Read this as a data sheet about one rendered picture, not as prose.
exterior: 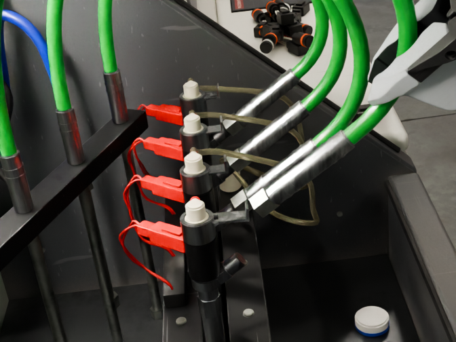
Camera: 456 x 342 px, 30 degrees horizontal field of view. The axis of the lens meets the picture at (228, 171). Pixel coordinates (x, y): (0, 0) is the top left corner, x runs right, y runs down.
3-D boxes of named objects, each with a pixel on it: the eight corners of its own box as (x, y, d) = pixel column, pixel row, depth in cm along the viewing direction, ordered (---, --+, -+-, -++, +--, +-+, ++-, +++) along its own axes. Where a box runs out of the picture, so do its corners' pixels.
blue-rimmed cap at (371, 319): (393, 334, 97) (392, 324, 97) (358, 339, 98) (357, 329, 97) (385, 312, 101) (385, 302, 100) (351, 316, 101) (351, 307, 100)
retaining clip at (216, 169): (227, 165, 78) (225, 153, 77) (228, 175, 76) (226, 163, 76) (192, 169, 78) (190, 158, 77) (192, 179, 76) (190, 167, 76)
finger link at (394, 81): (419, 156, 64) (512, 75, 59) (359, 116, 62) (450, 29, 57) (414, 131, 67) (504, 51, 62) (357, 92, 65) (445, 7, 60)
